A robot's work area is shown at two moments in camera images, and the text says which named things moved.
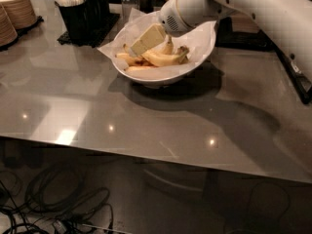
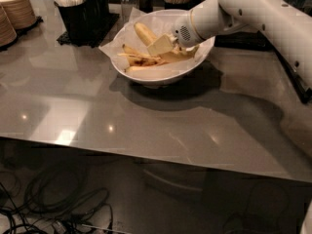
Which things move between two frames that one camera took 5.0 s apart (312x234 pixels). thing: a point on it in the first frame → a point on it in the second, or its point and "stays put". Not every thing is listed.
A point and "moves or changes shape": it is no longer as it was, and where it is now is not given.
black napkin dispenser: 225,36 stays put
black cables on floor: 48,197 stays put
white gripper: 170,19 → 182,30
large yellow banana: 159,59 moves or changes shape
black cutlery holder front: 76,18 stays put
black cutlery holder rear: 97,5 stays put
